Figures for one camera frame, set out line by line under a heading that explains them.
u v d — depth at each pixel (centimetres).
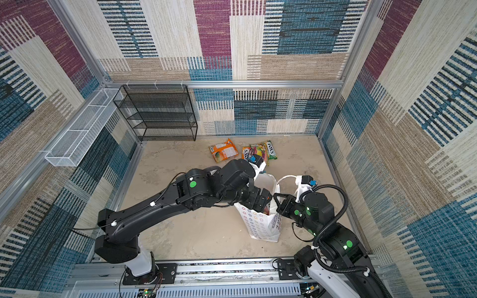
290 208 56
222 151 108
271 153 109
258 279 73
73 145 72
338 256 43
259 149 108
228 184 43
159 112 111
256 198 51
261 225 66
